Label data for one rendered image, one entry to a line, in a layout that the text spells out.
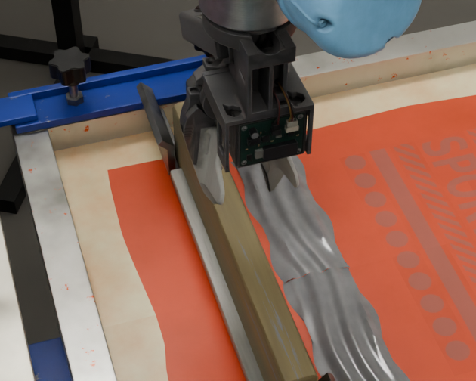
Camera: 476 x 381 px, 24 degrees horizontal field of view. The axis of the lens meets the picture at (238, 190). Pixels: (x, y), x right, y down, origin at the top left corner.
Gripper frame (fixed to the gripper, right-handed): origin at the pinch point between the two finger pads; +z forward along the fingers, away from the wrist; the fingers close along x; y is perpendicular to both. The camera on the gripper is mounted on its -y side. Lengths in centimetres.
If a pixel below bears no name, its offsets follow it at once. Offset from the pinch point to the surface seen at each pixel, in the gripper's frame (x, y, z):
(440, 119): 29.7, -17.5, 16.1
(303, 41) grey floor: 65, -148, 111
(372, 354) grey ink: 9.6, 10.7, 15.9
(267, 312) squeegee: -0.9, 10.4, 5.8
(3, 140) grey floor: -16, -134, 111
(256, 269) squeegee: -0.3, 5.6, 5.8
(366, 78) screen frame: 23.7, -25.4, 14.9
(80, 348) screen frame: -16.4, 4.2, 12.8
